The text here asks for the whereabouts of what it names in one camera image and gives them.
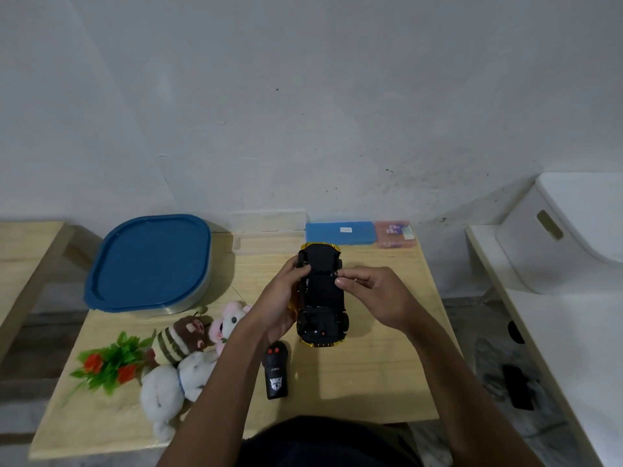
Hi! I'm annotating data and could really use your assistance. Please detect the person's left hand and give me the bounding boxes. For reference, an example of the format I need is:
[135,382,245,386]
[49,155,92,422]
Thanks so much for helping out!
[233,255,312,356]

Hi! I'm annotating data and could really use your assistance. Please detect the person's right hand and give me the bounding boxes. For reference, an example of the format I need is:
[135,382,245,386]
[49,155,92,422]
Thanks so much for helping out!
[335,266,428,344]

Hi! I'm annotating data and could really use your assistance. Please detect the yellow toy car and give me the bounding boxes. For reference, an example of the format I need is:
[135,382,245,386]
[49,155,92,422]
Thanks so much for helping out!
[290,242,351,349]

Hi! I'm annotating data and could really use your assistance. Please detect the person's left forearm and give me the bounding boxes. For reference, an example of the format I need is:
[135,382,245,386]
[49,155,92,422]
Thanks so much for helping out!
[157,329,267,467]

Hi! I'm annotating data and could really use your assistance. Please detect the person's right forearm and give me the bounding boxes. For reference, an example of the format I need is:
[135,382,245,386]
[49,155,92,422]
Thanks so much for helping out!
[406,329,542,467]

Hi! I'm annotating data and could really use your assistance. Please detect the blue plastic case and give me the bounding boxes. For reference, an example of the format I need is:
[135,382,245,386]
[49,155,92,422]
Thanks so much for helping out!
[305,222,377,246]

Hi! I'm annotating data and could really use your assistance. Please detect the pink transparent plastic box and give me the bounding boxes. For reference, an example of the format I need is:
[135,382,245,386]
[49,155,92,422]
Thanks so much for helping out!
[374,220,418,249]

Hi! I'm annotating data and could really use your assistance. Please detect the pink plush toy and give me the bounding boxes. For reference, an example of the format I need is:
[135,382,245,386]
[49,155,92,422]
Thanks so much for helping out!
[209,301,252,356]

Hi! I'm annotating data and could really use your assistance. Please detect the black remote control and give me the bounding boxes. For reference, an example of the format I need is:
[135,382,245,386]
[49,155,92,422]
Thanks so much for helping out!
[262,342,290,401]

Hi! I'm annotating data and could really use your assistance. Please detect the brown striped plush toy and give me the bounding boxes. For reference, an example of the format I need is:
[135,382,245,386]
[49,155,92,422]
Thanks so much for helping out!
[145,314,217,367]

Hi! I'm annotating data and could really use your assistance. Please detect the blue-lidded storage container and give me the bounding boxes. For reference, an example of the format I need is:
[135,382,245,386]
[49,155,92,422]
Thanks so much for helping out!
[83,215,213,317]

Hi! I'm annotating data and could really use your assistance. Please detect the person's dark shorts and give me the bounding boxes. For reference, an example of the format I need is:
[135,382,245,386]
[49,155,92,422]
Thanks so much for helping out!
[242,415,423,467]

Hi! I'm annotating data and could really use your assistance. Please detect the white plush toy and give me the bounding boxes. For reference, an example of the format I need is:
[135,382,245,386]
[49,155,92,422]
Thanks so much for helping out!
[140,351,220,442]

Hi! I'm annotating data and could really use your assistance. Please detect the black object on floor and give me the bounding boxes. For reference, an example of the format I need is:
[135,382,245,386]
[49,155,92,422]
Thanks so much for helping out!
[501,365,536,412]

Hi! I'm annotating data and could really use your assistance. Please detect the artificial plant with red flowers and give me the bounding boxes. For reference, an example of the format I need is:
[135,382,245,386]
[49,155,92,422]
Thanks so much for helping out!
[63,331,157,403]

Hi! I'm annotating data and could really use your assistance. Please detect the white table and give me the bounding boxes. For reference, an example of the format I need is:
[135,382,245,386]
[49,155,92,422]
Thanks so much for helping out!
[465,223,623,467]

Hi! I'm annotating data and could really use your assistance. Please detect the white plastic stool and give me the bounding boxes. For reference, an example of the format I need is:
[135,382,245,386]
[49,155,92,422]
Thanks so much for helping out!
[495,172,623,294]

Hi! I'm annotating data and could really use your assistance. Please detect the wooden side table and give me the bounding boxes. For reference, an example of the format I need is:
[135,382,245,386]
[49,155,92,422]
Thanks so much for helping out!
[0,221,104,365]

